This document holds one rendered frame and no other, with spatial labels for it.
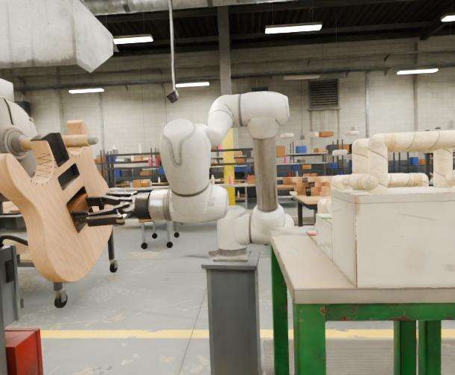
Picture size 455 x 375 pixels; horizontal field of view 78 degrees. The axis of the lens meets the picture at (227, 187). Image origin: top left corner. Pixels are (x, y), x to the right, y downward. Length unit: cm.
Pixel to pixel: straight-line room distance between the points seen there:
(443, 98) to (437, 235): 1384
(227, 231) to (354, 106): 1166
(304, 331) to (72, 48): 73
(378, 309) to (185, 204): 47
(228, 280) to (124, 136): 1170
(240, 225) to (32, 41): 107
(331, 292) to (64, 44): 72
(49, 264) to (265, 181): 87
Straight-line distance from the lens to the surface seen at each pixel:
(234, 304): 150
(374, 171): 58
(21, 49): 78
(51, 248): 80
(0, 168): 71
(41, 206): 77
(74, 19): 74
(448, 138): 64
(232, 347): 161
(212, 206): 72
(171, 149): 62
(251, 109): 114
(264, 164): 124
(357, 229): 56
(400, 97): 1360
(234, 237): 143
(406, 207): 59
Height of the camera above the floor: 115
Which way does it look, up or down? 3 degrees down
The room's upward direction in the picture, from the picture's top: 2 degrees counter-clockwise
